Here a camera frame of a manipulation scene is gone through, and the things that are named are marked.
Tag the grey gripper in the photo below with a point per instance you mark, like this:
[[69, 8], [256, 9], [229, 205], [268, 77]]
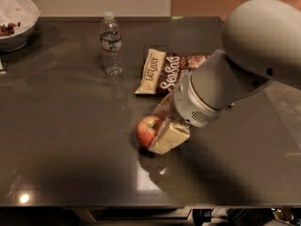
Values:
[[187, 105]]

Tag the red apple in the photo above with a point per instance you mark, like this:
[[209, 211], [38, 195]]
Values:
[[147, 130]]

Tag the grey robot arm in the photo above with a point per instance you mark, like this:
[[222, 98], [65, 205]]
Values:
[[261, 44]]

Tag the brown chip bag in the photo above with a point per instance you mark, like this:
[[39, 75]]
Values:
[[162, 71]]

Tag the clear plastic water bottle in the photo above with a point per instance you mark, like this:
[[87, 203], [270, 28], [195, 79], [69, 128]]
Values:
[[110, 38]]

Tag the white bowl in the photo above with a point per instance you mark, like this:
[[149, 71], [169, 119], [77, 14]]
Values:
[[17, 20]]

